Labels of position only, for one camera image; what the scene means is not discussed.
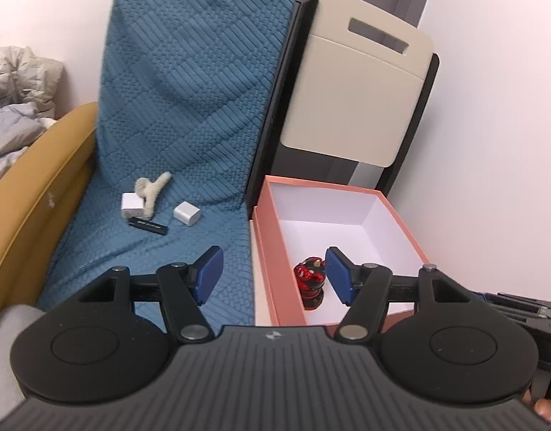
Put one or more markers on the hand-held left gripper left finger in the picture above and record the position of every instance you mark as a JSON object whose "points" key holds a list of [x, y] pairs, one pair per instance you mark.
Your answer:
{"points": [[209, 274]]}

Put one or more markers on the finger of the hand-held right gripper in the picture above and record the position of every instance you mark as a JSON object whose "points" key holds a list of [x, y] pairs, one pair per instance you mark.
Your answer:
{"points": [[518, 307]]}

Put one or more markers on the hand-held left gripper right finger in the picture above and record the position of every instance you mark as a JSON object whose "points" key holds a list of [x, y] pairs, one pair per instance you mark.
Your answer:
{"points": [[339, 278]]}

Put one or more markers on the pink cardboard box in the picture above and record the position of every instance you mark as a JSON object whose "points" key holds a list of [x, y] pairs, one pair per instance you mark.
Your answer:
{"points": [[322, 217]]}

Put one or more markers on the white charger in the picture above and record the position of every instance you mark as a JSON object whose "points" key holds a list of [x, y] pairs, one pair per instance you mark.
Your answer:
{"points": [[186, 213], [131, 205]]}

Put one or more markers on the black lighter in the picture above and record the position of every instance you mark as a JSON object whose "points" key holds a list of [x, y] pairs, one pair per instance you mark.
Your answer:
{"points": [[147, 226]]}

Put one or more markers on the beige fluffy hair claw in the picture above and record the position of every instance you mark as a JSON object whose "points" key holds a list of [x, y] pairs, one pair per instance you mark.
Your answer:
{"points": [[150, 188]]}

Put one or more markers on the person's right hand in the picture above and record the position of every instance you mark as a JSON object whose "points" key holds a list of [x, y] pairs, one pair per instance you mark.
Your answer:
{"points": [[549, 409]]}

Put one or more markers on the red and black figurine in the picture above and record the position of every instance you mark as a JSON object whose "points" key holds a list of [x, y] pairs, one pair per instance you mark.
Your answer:
{"points": [[309, 280]]}

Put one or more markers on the blue quilted blanket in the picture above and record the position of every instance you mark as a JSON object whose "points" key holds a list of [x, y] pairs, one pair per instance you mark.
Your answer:
{"points": [[181, 112]]}

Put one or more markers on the beige folding chair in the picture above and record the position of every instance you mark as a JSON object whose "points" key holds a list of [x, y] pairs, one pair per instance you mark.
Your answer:
{"points": [[356, 90]]}

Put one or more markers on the mustard yellow sofa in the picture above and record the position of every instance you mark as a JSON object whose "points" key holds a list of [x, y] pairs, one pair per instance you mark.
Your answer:
{"points": [[37, 188]]}

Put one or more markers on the grey cloth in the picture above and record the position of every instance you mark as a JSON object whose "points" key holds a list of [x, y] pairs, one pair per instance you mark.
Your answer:
{"points": [[5, 350]]}

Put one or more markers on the light grey bedsheet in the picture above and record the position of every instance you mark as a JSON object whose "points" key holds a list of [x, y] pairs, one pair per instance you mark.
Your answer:
{"points": [[8, 139]]}

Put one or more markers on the grey puffy duvet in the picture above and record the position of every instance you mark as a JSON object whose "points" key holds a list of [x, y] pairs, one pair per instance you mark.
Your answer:
{"points": [[19, 76]]}

